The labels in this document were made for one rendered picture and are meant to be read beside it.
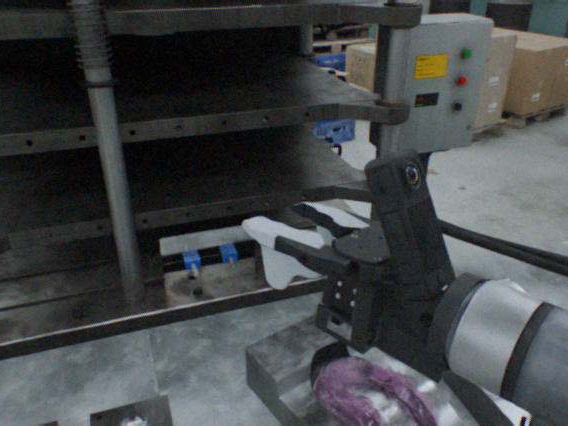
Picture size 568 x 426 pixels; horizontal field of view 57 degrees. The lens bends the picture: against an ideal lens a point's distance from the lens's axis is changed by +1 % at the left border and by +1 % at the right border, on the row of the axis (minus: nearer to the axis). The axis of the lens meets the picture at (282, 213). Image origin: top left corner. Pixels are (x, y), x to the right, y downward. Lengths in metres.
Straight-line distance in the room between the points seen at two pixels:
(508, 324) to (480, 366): 0.03
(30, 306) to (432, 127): 1.30
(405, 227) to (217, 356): 0.96
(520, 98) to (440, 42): 3.99
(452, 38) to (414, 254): 1.32
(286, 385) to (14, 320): 0.80
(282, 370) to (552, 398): 0.78
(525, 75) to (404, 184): 5.18
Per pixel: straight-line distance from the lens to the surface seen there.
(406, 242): 0.40
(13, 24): 1.33
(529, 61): 5.53
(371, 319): 0.43
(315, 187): 1.53
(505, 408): 1.15
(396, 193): 0.39
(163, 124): 1.35
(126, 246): 1.42
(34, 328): 1.54
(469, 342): 0.39
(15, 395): 1.35
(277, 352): 1.15
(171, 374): 1.28
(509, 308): 0.39
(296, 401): 1.11
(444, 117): 1.74
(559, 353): 0.38
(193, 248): 1.50
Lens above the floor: 1.70
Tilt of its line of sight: 28 degrees down
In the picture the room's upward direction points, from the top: straight up
